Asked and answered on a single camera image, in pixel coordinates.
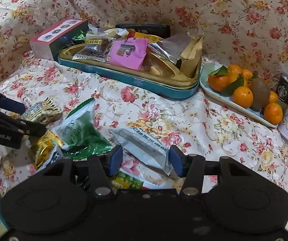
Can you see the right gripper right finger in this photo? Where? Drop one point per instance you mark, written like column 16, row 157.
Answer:
column 191, row 167

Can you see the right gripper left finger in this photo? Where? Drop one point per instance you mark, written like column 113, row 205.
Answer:
column 101, row 168

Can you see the green white snack bag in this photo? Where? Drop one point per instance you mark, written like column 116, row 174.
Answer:
column 79, row 134

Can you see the grey white snack packet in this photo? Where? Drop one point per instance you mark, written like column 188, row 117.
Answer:
column 144, row 147

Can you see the blue white snack packet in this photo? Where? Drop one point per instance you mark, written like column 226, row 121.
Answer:
column 55, row 155

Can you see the gold candy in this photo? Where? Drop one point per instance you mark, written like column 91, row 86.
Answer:
column 44, row 112

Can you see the green yellow snack packet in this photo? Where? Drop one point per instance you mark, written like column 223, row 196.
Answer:
column 124, row 181

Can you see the teal gold tin with snacks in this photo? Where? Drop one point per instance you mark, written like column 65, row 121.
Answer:
column 160, row 71

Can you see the orange mandarin left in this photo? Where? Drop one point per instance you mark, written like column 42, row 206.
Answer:
column 218, row 83

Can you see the orange mandarin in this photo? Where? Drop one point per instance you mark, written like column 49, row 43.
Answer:
column 273, row 113
column 243, row 97
column 218, row 83

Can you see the orange mandarin front middle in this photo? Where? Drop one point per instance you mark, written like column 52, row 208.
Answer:
column 243, row 97

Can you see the red white snack box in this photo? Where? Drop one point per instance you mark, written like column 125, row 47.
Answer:
column 47, row 44

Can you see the orange mandarin front right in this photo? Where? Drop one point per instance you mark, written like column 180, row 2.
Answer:
column 273, row 113

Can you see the brown kiwi fruit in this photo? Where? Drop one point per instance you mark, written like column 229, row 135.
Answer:
column 261, row 93

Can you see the brown paper packet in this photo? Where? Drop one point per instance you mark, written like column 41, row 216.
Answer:
column 191, row 56

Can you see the pink snack packet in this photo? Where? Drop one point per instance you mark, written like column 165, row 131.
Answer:
column 129, row 53

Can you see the dark starbucks can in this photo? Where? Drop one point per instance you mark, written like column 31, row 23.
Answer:
column 282, row 89

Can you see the black remote control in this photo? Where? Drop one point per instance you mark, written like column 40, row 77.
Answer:
column 160, row 30

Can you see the floral sofa cover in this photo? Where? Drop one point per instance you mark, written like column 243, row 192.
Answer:
column 250, row 33

